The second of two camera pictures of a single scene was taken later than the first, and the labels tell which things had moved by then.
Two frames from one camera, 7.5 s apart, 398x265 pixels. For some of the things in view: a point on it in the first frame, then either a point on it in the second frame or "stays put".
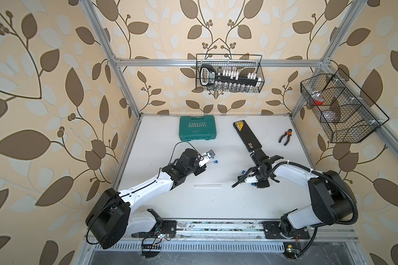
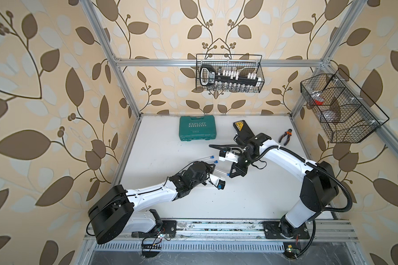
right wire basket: [346, 113] stays put
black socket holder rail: [208, 77] stays put
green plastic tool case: [197, 127] stays put
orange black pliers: [289, 132] stays put
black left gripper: [199, 170] → [208, 170]
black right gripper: [264, 184] → [237, 170]
